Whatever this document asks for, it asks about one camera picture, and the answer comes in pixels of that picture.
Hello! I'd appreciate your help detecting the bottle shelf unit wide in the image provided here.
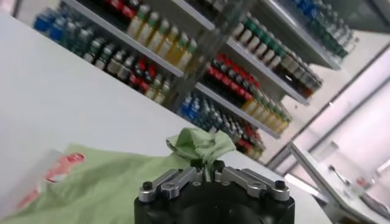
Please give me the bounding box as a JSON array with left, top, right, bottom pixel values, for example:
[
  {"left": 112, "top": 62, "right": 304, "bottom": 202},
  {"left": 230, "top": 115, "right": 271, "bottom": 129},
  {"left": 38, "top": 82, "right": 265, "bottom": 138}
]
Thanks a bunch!
[{"left": 176, "top": 0, "right": 360, "bottom": 162}]

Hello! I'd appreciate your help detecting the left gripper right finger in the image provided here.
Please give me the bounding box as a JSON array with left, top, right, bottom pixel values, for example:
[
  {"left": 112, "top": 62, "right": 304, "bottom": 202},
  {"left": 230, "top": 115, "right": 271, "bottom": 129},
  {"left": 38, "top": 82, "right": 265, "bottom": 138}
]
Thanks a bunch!
[{"left": 213, "top": 159, "right": 291, "bottom": 203}]

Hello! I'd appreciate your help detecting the white metal side table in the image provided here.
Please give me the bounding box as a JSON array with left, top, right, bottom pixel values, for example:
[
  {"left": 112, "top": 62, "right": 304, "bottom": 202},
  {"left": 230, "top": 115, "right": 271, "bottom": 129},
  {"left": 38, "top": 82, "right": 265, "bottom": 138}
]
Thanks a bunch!
[{"left": 283, "top": 141, "right": 390, "bottom": 224}]

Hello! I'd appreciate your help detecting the green polo shirt red print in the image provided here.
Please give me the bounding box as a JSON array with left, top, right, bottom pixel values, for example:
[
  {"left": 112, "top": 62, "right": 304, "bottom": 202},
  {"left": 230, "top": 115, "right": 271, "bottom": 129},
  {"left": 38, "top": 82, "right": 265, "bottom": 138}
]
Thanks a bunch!
[{"left": 0, "top": 127, "right": 237, "bottom": 224}]

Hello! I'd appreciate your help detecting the bottle shelf unit blue-left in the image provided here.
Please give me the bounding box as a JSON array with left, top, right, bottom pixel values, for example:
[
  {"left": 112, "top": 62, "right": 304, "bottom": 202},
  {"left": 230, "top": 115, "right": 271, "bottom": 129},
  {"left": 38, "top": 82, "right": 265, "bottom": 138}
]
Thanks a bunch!
[{"left": 32, "top": 0, "right": 220, "bottom": 108}]

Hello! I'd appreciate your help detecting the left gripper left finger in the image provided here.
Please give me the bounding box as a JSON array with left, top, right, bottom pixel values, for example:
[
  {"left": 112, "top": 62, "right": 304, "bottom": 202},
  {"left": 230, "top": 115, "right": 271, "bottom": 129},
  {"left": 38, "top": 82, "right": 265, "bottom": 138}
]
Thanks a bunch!
[{"left": 138, "top": 159, "right": 205, "bottom": 204}]

